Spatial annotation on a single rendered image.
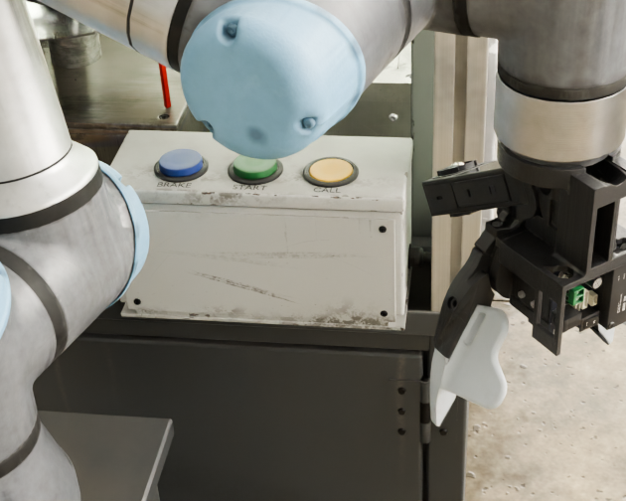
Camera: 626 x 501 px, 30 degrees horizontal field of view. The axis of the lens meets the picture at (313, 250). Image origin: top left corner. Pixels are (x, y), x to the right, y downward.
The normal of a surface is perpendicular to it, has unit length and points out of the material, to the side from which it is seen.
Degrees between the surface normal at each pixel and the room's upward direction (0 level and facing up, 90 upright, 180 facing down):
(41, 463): 73
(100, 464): 0
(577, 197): 90
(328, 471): 90
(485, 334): 57
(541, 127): 90
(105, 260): 81
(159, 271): 90
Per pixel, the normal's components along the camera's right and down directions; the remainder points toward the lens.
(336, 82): 0.86, 0.14
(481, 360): -0.74, -0.17
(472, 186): -0.84, 0.31
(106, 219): 0.95, -0.01
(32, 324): 0.84, -0.06
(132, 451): -0.05, -0.82
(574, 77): -0.07, 0.58
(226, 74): -0.44, 0.54
